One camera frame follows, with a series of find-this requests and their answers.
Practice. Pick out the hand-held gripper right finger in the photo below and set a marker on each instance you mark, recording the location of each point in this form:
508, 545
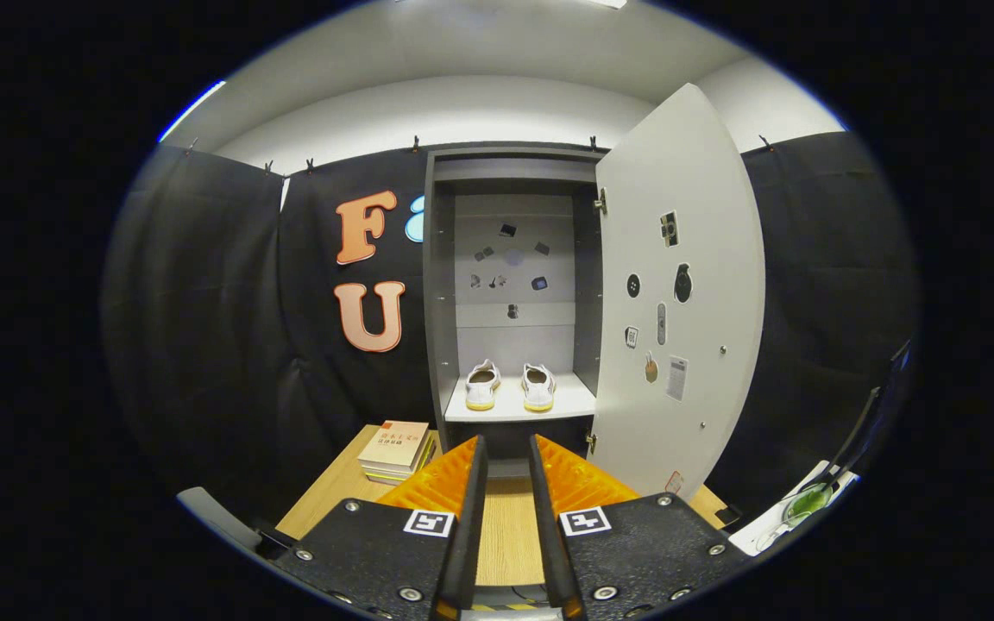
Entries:
644, 552

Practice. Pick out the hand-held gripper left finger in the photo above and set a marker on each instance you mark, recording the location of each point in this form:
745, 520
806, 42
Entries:
376, 552

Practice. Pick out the white canvas shoe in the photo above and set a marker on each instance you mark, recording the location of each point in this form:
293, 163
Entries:
538, 388
482, 386

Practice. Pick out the grey shoe cabinet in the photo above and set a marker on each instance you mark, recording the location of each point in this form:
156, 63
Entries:
441, 302

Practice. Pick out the yellow edged book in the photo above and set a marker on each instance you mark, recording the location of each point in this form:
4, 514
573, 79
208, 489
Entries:
376, 475

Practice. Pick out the white board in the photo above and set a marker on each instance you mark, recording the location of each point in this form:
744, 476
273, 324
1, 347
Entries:
760, 535

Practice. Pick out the grey flat panel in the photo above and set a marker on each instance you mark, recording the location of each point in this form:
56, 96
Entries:
217, 513

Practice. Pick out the green round object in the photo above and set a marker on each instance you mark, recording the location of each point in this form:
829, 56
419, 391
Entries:
808, 504

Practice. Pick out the black stand bar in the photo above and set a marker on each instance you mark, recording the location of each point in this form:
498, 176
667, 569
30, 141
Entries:
861, 429

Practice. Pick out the black backdrop cloth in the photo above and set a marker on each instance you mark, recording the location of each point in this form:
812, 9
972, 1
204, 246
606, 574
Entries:
204, 302

